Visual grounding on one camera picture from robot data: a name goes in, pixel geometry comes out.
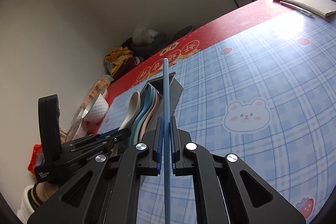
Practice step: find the person's left forearm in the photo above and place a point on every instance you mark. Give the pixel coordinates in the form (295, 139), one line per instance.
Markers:
(31, 200)

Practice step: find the clear snack packet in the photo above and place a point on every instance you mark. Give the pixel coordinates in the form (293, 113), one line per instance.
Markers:
(74, 127)

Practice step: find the white dimpled cup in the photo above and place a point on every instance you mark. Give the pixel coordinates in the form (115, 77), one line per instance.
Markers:
(97, 108)

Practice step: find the light blue chopstick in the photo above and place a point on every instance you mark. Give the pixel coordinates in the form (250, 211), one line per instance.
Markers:
(166, 87)

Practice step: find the clear plastic bag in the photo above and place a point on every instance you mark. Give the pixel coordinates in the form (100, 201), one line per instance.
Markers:
(143, 32)

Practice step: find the steel utensil holder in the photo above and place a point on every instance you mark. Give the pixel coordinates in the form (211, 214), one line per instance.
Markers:
(174, 92)

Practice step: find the pink spoon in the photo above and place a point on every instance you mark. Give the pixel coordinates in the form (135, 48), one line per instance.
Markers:
(155, 103)

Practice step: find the orange snack packet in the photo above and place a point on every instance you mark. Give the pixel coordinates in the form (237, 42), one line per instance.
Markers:
(98, 87)

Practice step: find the black bin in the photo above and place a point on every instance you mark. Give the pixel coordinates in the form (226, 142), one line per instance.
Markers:
(183, 32)

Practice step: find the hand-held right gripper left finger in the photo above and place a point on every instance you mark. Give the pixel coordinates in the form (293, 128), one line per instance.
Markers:
(160, 150)

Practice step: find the green spoon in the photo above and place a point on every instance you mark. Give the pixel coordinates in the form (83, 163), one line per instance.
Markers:
(137, 121)

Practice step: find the khaki spoon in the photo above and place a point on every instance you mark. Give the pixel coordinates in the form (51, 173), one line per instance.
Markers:
(132, 108)

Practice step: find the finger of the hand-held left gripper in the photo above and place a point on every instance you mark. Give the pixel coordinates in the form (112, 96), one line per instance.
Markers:
(113, 141)
(92, 138)

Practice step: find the red tablecloth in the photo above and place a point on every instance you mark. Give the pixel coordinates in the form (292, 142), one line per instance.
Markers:
(236, 22)

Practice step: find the yellow cloth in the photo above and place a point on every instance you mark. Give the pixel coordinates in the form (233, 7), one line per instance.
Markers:
(118, 58)

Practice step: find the silver pen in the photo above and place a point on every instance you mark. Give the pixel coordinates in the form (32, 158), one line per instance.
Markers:
(296, 8)

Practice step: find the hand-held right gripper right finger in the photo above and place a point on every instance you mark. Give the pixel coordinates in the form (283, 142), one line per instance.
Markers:
(173, 150)

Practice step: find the red snack packet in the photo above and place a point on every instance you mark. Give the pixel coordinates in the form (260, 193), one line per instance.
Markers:
(35, 158)

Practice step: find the beige notebook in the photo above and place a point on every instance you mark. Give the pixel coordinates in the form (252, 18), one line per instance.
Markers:
(307, 1)

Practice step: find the dark blue spoon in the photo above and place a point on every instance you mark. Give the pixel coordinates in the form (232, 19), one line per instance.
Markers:
(150, 98)

